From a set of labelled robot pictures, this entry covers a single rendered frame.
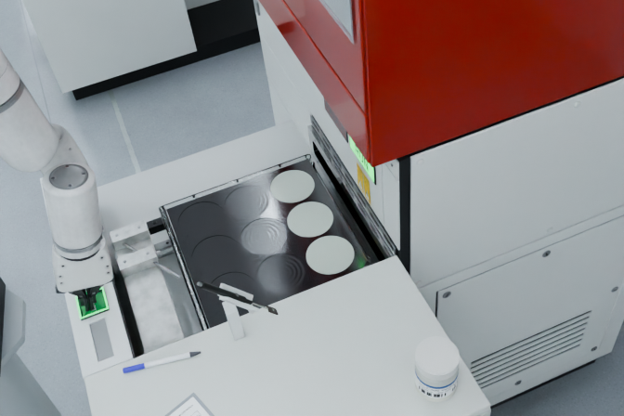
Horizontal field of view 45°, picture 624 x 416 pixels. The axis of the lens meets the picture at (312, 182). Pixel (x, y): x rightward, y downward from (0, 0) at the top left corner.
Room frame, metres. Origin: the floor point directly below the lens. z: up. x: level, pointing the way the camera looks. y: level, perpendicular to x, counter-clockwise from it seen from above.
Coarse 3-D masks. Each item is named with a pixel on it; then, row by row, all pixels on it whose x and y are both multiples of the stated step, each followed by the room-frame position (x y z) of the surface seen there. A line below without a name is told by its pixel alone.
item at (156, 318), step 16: (144, 240) 1.08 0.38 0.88; (144, 272) 0.99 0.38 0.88; (160, 272) 0.98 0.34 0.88; (128, 288) 0.95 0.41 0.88; (144, 288) 0.95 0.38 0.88; (160, 288) 0.94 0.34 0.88; (144, 304) 0.91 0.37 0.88; (160, 304) 0.90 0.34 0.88; (144, 320) 0.87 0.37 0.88; (160, 320) 0.86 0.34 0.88; (176, 320) 0.86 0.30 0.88; (144, 336) 0.83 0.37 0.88; (160, 336) 0.83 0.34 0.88; (176, 336) 0.82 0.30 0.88
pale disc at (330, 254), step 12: (324, 240) 0.99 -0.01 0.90; (336, 240) 0.99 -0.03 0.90; (312, 252) 0.97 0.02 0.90; (324, 252) 0.96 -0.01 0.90; (336, 252) 0.96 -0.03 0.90; (348, 252) 0.96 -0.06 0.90; (312, 264) 0.94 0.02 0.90; (324, 264) 0.93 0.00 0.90; (336, 264) 0.93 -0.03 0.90; (348, 264) 0.93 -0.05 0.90
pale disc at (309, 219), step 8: (296, 208) 1.09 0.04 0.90; (304, 208) 1.09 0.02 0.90; (312, 208) 1.09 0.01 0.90; (320, 208) 1.09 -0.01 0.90; (328, 208) 1.08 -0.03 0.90; (288, 216) 1.07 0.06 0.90; (296, 216) 1.07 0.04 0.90; (304, 216) 1.07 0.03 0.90; (312, 216) 1.06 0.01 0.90; (320, 216) 1.06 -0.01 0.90; (328, 216) 1.06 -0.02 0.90; (288, 224) 1.05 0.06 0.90; (296, 224) 1.05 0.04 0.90; (304, 224) 1.05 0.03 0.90; (312, 224) 1.04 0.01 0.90; (320, 224) 1.04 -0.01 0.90; (328, 224) 1.04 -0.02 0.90; (296, 232) 1.03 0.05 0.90; (304, 232) 1.02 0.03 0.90; (312, 232) 1.02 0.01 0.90; (320, 232) 1.02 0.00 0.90
